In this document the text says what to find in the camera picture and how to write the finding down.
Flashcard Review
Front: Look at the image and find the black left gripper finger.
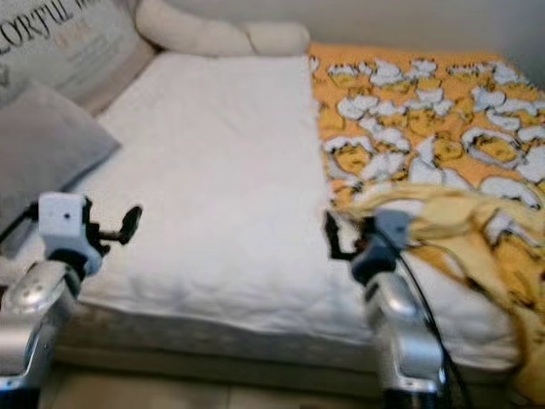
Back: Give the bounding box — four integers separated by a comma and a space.
115, 204, 144, 246

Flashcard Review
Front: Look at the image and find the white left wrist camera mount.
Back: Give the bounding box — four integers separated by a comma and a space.
38, 192, 88, 256

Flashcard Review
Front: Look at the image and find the grey pillow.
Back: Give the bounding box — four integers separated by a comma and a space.
0, 81, 122, 256

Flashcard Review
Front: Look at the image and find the yellow egg print blanket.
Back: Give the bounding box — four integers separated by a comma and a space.
308, 41, 545, 406

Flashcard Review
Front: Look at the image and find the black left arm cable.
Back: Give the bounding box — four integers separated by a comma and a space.
0, 204, 43, 244

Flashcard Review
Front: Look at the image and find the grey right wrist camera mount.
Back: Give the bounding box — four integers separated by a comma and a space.
362, 209, 411, 256

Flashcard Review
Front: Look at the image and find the cream bolster pillow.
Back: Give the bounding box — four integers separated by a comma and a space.
135, 0, 311, 57

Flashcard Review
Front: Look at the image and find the white quilted bed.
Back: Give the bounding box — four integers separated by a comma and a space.
43, 51, 529, 401

